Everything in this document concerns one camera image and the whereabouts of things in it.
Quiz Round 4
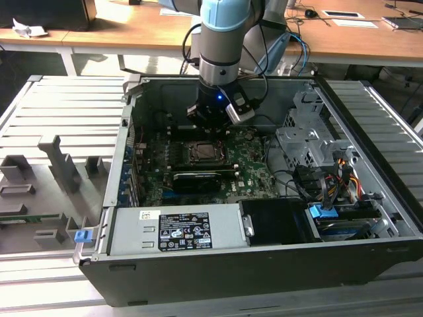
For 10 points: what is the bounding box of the metal socket cover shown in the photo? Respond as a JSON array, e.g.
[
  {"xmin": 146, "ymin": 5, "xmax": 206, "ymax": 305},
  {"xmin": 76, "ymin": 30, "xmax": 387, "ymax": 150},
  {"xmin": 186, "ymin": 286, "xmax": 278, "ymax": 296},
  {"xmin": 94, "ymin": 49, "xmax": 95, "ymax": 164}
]
[{"xmin": 186, "ymin": 141, "xmax": 226, "ymax": 164}]

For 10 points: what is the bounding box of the CPU socket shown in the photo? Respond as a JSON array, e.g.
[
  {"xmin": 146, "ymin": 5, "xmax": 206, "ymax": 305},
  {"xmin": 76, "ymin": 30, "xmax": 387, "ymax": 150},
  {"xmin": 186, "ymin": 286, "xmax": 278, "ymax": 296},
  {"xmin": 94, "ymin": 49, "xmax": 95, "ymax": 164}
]
[{"xmin": 180, "ymin": 140, "xmax": 229, "ymax": 166}]

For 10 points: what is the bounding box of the black RAM slots bank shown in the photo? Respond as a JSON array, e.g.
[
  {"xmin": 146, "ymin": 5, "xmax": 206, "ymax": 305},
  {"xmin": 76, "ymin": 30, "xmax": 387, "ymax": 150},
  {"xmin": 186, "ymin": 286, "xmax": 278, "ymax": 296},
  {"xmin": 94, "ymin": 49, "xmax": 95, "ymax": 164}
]
[
  {"xmin": 176, "ymin": 123, "xmax": 232, "ymax": 133},
  {"xmin": 171, "ymin": 161, "xmax": 241, "ymax": 176}
]

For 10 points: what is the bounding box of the green motherboard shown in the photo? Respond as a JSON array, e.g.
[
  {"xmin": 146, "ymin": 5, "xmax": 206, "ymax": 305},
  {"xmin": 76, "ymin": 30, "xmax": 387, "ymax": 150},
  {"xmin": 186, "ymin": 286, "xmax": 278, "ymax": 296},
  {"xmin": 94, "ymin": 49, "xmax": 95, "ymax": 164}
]
[{"xmin": 132, "ymin": 123, "xmax": 282, "ymax": 207}]

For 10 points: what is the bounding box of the black graphics card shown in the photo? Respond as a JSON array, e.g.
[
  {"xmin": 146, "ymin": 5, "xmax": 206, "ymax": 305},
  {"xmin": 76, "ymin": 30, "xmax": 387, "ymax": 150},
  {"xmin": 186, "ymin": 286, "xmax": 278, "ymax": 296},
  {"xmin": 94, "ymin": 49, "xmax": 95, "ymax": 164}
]
[{"xmin": 172, "ymin": 170, "xmax": 221, "ymax": 195}]

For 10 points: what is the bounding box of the pale blue teach pendant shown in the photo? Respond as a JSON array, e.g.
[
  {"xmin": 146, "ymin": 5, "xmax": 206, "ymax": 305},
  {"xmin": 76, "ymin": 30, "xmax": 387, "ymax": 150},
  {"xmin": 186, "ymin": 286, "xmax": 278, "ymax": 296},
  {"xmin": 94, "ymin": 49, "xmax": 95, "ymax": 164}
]
[{"xmin": 254, "ymin": 31, "xmax": 293, "ymax": 75}]

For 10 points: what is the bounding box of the silver metal drive cage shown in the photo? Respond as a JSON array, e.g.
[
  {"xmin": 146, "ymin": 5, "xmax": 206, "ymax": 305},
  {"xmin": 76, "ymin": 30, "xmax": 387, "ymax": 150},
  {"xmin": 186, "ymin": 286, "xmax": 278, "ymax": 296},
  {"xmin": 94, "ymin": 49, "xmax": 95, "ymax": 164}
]
[{"xmin": 274, "ymin": 89, "xmax": 356, "ymax": 174}]

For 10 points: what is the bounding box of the white paper sheet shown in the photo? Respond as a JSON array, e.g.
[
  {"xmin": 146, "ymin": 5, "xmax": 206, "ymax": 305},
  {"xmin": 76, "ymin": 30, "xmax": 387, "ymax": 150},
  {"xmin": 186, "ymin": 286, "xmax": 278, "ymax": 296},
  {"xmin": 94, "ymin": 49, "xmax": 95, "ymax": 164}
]
[
  {"xmin": 331, "ymin": 18, "xmax": 380, "ymax": 29},
  {"xmin": 159, "ymin": 7, "xmax": 199, "ymax": 17}
]

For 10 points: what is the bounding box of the brown wooden desk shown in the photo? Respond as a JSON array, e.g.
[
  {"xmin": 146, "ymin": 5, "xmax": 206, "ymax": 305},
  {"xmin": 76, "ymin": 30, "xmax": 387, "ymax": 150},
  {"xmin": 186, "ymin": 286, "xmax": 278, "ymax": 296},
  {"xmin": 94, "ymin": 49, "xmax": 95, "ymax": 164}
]
[{"xmin": 0, "ymin": 0, "xmax": 423, "ymax": 79}]

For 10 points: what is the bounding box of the black plastic shroud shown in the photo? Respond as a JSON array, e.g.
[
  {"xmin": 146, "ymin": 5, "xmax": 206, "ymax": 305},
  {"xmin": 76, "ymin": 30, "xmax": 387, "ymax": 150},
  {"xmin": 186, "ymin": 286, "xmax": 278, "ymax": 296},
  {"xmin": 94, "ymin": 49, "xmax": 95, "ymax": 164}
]
[{"xmin": 239, "ymin": 197, "xmax": 311, "ymax": 247}]

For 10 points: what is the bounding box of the grey power supply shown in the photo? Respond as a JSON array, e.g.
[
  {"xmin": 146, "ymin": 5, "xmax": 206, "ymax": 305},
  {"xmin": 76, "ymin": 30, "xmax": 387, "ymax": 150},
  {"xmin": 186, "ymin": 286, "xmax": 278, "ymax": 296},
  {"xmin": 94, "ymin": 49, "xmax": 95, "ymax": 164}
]
[{"xmin": 105, "ymin": 203, "xmax": 249, "ymax": 257}]

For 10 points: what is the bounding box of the hard disk in blue carrier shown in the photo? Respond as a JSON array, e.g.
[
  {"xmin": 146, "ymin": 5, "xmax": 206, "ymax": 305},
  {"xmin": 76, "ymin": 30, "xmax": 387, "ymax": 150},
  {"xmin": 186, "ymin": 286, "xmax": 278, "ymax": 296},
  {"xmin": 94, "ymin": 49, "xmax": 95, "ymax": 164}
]
[{"xmin": 307, "ymin": 203, "xmax": 384, "ymax": 242}]

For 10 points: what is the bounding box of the grey parts rack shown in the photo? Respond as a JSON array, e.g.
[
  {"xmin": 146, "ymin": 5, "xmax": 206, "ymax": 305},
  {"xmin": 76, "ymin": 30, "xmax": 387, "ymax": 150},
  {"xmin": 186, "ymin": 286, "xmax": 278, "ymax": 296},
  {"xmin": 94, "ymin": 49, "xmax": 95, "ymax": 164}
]
[{"xmin": 0, "ymin": 133, "xmax": 115, "ymax": 257}]

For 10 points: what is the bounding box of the white framed tablet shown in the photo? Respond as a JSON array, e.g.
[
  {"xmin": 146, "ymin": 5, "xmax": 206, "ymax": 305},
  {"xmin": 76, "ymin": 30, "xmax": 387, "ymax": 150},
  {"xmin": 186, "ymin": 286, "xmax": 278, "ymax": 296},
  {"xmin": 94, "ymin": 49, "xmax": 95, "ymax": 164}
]
[{"xmin": 322, "ymin": 9, "xmax": 365, "ymax": 20}]

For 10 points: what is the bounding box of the black open PC case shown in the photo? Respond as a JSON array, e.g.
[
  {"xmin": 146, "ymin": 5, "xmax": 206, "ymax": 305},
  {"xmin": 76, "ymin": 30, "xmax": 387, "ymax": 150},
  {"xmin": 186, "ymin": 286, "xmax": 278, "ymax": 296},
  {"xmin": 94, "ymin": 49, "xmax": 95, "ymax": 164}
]
[{"xmin": 78, "ymin": 74, "xmax": 423, "ymax": 308}]

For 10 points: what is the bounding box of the small blue plastic latch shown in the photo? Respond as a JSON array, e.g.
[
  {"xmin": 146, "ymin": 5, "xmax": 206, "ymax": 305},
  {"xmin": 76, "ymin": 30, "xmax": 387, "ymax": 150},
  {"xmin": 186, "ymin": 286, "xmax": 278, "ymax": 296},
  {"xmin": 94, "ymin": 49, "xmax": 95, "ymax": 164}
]
[{"xmin": 75, "ymin": 230, "xmax": 94, "ymax": 245}]

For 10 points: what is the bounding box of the black box on desk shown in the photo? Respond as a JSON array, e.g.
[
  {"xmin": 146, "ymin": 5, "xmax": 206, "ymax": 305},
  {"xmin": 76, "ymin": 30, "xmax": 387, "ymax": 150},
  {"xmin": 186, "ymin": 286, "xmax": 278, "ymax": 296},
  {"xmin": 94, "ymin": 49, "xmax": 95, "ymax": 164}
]
[{"xmin": 0, "ymin": 0, "xmax": 97, "ymax": 32}]

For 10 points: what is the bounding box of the crumpled white paper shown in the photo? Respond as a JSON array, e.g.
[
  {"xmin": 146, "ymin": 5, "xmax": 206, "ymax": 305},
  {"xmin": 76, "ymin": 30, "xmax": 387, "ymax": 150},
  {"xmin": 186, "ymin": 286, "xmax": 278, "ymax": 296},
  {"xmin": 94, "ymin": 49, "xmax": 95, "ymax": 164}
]
[{"xmin": 12, "ymin": 18, "xmax": 48, "ymax": 38}]

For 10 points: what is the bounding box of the dark notebook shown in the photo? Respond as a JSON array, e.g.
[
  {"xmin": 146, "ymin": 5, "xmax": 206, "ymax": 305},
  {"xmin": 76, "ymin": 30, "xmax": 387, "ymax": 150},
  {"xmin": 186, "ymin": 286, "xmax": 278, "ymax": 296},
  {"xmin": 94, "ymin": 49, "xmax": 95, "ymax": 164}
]
[{"xmin": 382, "ymin": 15, "xmax": 423, "ymax": 33}]

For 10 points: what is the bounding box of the green RAM stick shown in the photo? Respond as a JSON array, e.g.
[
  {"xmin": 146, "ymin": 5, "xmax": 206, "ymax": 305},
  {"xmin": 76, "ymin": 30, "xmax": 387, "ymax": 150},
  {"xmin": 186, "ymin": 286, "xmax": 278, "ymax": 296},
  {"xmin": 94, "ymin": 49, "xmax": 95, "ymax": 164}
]
[{"xmin": 0, "ymin": 213, "xmax": 62, "ymax": 222}]

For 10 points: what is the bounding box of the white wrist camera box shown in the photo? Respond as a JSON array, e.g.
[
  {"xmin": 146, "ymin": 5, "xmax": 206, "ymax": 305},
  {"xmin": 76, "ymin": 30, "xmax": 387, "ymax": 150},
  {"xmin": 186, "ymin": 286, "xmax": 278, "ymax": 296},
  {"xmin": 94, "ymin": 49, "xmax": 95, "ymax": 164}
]
[{"xmin": 225, "ymin": 93, "xmax": 256, "ymax": 125}]

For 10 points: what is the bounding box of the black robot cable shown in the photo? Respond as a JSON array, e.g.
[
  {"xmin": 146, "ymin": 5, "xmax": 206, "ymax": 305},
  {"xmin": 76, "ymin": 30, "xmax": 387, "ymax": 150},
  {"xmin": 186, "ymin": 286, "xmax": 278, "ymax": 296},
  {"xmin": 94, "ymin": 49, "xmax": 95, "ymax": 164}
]
[{"xmin": 180, "ymin": 22, "xmax": 203, "ymax": 67}]

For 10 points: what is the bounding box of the blue cable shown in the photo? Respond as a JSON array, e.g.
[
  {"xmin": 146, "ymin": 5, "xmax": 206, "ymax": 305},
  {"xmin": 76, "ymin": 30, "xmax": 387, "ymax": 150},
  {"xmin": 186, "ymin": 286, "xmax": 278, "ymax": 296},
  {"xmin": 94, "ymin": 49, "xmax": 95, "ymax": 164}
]
[{"xmin": 286, "ymin": 32, "xmax": 311, "ymax": 77}]

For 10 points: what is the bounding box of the black cable bundle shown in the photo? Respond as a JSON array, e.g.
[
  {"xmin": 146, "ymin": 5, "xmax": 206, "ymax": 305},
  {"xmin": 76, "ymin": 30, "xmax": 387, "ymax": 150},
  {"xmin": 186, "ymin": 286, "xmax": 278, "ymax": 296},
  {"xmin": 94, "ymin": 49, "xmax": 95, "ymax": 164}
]
[{"xmin": 264, "ymin": 131, "xmax": 323, "ymax": 202}]

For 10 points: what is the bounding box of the coloured power wire bundle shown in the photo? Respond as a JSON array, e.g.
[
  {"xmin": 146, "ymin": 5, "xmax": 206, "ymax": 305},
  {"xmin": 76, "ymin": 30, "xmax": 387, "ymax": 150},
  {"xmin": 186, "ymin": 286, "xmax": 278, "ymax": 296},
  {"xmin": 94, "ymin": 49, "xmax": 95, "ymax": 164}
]
[{"xmin": 317, "ymin": 157, "xmax": 364, "ymax": 212}]

